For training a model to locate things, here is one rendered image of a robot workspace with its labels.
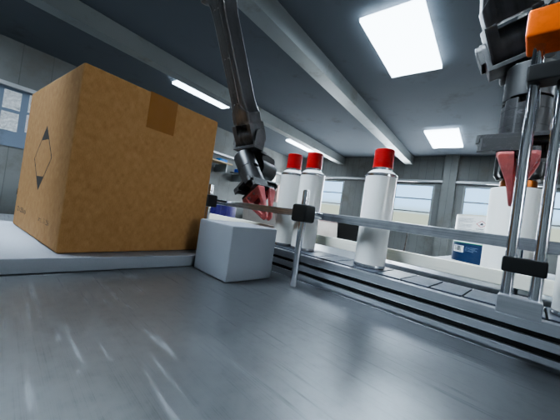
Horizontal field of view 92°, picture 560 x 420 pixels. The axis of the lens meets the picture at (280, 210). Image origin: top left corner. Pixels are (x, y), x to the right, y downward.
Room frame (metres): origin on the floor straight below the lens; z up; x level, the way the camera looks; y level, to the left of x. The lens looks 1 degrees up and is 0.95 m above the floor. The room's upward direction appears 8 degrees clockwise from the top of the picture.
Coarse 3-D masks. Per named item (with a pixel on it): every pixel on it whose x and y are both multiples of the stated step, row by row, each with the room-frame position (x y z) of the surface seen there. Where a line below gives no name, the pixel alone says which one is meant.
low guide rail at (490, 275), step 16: (256, 224) 0.73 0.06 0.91; (320, 240) 0.58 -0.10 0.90; (336, 240) 0.56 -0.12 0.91; (400, 256) 0.47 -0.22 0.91; (416, 256) 0.45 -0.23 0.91; (448, 272) 0.42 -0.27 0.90; (464, 272) 0.40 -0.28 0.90; (480, 272) 0.39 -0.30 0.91; (496, 272) 0.38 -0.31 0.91; (528, 288) 0.35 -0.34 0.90; (544, 288) 0.34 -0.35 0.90
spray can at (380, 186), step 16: (384, 160) 0.46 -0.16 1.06; (368, 176) 0.47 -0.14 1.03; (384, 176) 0.45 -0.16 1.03; (368, 192) 0.46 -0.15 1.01; (384, 192) 0.45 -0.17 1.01; (368, 208) 0.46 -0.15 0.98; (384, 208) 0.45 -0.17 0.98; (368, 240) 0.45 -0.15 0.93; (384, 240) 0.45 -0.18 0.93; (368, 256) 0.45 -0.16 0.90; (384, 256) 0.45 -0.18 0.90
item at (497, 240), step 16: (256, 208) 0.63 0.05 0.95; (272, 208) 0.59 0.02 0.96; (288, 208) 0.56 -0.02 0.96; (352, 224) 0.46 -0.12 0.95; (368, 224) 0.44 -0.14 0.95; (384, 224) 0.42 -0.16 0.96; (400, 224) 0.40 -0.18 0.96; (416, 224) 0.39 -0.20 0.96; (464, 240) 0.35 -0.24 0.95; (480, 240) 0.34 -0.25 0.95; (496, 240) 0.32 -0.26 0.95; (528, 240) 0.31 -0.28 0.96
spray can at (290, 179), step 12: (288, 156) 0.61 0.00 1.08; (300, 156) 0.60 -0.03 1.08; (288, 168) 0.60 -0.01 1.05; (300, 168) 0.60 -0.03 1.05; (288, 180) 0.59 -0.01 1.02; (288, 192) 0.59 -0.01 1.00; (288, 204) 0.59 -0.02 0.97; (276, 216) 0.60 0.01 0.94; (288, 216) 0.59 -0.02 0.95; (276, 228) 0.60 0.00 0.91; (288, 228) 0.59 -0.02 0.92; (276, 240) 0.59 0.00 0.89; (288, 240) 0.59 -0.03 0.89
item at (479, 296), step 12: (312, 252) 0.55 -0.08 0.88; (324, 252) 0.57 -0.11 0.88; (348, 264) 0.46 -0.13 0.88; (384, 276) 0.41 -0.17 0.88; (396, 276) 0.41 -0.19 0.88; (408, 276) 0.43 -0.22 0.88; (420, 276) 0.45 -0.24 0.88; (432, 288) 0.37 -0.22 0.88; (444, 288) 0.37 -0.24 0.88; (456, 288) 0.38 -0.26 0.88; (468, 288) 0.40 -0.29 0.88; (480, 300) 0.33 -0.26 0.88; (492, 300) 0.34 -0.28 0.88
